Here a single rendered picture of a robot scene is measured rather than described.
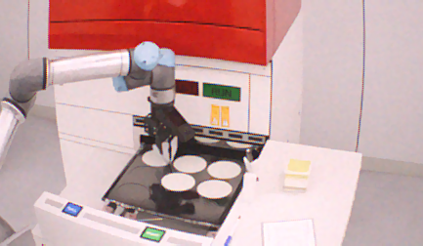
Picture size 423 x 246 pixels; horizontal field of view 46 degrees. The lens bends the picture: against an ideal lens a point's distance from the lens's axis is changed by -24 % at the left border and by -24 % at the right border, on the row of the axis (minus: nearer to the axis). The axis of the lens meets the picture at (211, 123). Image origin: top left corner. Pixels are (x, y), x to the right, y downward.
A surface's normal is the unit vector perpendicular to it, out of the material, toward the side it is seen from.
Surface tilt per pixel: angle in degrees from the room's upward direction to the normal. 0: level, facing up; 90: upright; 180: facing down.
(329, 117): 90
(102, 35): 90
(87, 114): 90
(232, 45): 90
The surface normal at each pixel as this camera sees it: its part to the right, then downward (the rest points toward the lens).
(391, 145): -0.30, 0.44
